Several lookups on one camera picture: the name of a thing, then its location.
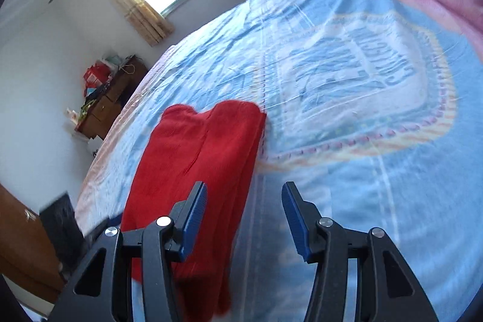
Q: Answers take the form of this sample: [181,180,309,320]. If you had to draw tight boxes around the brown wooden desk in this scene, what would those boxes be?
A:
[74,56,149,141]

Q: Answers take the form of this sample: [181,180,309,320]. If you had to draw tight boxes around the red knitted garment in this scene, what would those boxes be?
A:
[120,100,268,317]

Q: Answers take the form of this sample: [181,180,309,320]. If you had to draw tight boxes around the green packets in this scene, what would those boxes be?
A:
[79,99,97,120]

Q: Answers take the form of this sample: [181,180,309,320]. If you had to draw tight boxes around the brown wooden door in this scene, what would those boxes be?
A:
[0,182,66,304]

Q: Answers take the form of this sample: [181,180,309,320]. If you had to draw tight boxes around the red gift bag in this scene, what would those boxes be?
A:
[84,60,112,89]

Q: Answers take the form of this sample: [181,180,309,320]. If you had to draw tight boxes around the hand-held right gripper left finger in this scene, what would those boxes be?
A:
[47,180,208,322]

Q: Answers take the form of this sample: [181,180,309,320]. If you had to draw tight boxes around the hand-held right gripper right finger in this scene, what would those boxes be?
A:
[281,182,440,322]

